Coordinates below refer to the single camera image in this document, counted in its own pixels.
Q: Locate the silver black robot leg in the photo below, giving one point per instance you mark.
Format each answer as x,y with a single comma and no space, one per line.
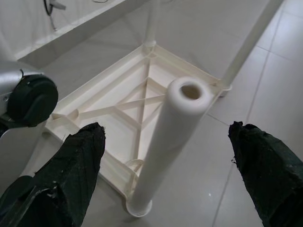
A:
33,99

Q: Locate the white plastic table top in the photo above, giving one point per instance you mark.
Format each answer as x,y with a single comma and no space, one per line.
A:
113,113

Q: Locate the white plastic table leg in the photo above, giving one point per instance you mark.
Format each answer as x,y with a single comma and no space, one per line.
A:
152,21
248,42
170,142

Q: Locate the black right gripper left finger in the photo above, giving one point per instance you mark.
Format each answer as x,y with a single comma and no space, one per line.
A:
66,170

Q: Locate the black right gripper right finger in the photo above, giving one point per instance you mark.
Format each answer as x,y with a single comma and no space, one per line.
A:
267,170

